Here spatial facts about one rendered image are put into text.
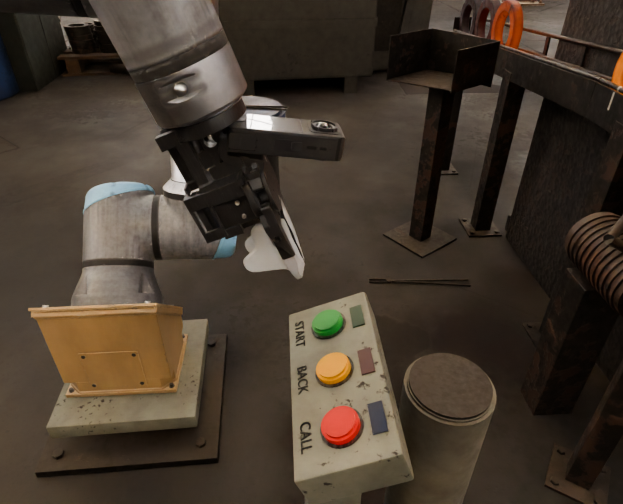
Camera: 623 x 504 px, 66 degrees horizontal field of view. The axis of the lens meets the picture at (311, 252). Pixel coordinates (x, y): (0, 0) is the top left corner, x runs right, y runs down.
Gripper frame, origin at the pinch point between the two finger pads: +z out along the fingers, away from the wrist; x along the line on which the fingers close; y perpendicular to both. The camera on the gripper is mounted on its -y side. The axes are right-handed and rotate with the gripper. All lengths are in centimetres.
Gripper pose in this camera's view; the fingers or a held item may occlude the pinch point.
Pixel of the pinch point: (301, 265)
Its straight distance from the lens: 55.4
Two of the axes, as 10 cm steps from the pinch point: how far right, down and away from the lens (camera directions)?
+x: 0.7, 5.5, -8.3
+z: 3.4, 7.7, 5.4
